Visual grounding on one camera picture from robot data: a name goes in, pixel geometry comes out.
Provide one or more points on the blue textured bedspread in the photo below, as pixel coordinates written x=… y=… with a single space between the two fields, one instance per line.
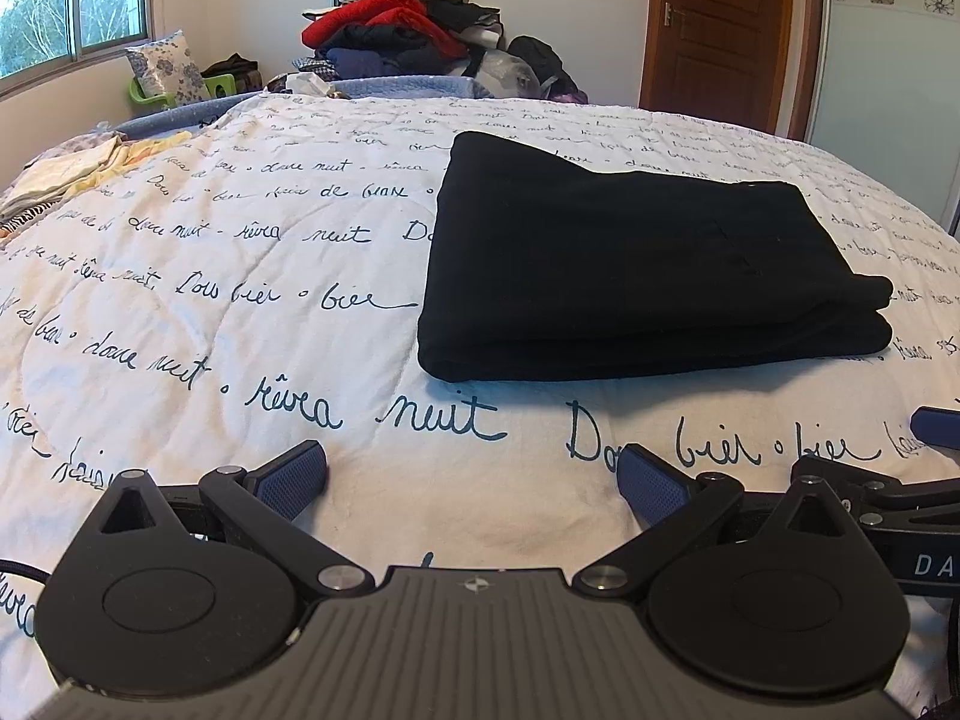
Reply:
x=405 y=86

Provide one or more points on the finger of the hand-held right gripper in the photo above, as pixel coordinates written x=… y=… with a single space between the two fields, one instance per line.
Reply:
x=885 y=491
x=937 y=431

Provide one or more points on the purple cloth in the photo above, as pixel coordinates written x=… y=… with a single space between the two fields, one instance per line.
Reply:
x=571 y=95

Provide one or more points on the pile of clothes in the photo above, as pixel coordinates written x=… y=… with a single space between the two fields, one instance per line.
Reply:
x=390 y=22

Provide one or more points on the window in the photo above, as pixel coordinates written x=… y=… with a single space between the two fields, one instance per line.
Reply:
x=67 y=0

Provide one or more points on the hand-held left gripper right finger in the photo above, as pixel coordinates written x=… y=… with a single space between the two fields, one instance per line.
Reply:
x=652 y=484

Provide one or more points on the frosted glass wardrobe door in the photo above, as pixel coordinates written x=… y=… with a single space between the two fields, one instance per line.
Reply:
x=885 y=90

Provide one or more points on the white crumpled paper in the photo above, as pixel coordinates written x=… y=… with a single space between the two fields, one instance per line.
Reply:
x=311 y=84

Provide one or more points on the dark cloth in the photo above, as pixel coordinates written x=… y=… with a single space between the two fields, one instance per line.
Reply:
x=231 y=66

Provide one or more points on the striped cloth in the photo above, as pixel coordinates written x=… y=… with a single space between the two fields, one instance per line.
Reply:
x=22 y=219

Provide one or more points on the floral pillow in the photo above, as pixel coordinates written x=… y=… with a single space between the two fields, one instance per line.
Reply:
x=169 y=67

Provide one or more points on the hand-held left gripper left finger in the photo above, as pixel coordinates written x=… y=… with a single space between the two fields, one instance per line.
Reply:
x=292 y=476

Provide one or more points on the black bag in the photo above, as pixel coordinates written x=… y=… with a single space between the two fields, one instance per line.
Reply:
x=544 y=64

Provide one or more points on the stack of folded pale cloths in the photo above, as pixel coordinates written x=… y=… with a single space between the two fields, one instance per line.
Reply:
x=82 y=165

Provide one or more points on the white script-printed quilt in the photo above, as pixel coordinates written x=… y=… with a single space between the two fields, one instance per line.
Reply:
x=262 y=277

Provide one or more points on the black pants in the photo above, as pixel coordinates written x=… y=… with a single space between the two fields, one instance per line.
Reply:
x=637 y=262

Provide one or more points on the translucent plastic bag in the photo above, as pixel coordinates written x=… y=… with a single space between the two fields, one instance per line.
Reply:
x=506 y=71

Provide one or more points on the green plastic chair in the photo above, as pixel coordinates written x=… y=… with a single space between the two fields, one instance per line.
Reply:
x=225 y=82

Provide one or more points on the brown wooden door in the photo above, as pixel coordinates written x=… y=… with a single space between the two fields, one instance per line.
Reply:
x=727 y=30

